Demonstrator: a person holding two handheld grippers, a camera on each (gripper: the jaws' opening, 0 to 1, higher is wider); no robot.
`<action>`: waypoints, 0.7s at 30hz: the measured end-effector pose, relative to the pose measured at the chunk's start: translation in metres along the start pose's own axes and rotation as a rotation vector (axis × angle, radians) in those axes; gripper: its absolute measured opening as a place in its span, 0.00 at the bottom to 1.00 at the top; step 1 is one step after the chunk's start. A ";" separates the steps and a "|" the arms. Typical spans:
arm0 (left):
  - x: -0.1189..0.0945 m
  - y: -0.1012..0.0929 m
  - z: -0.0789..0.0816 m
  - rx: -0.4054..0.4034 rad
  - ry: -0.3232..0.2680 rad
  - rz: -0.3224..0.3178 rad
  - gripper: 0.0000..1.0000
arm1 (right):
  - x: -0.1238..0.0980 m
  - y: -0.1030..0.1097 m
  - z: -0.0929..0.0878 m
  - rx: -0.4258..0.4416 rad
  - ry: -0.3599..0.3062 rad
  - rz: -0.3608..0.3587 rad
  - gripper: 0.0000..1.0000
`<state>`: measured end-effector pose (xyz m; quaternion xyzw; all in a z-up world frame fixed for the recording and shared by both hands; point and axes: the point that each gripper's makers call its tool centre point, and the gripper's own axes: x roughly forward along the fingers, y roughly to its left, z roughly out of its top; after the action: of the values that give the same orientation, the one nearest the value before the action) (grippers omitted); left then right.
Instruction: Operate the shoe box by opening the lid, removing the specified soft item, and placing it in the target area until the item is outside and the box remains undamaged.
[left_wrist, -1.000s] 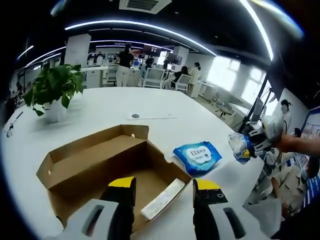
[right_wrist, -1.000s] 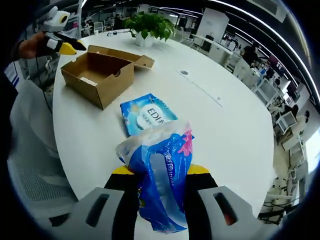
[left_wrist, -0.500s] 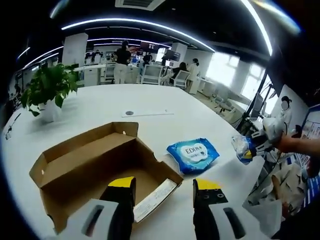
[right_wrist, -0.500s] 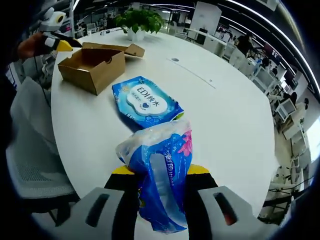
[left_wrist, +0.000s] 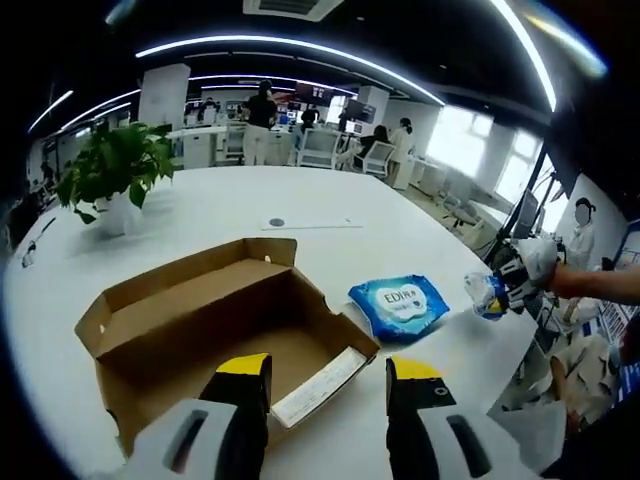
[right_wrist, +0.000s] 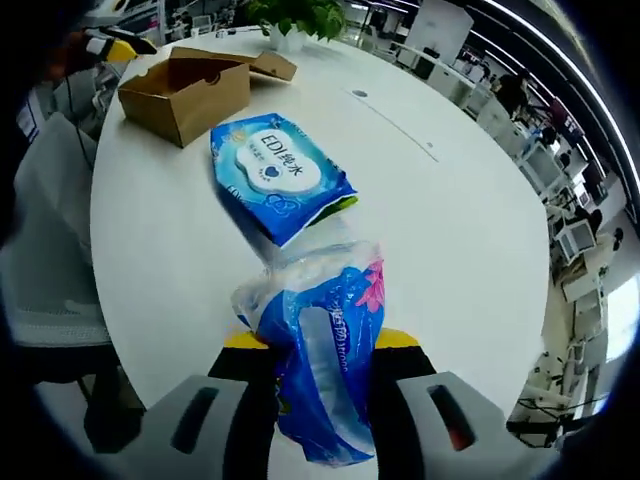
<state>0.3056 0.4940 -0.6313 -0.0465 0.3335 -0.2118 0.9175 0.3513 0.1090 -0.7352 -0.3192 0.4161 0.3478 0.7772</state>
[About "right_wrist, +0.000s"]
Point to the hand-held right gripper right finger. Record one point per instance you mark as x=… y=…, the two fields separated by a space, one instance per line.
x=415 y=425

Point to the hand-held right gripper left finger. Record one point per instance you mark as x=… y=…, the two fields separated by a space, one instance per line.
x=155 y=450

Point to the brown cardboard shoe box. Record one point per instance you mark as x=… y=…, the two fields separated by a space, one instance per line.
x=165 y=107

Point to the blue plastic tissue pack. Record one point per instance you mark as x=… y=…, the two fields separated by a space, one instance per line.
x=330 y=350

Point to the blue wet wipes pack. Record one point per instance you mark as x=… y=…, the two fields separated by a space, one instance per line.
x=280 y=170

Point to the black green soft pouch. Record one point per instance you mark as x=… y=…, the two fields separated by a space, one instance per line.
x=345 y=202

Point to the person's left hand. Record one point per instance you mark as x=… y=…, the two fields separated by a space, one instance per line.
x=77 y=55

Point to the potted green plant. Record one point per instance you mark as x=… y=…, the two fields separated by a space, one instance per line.
x=300 y=20

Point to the table power socket strip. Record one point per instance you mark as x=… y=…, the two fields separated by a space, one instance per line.
x=390 y=122

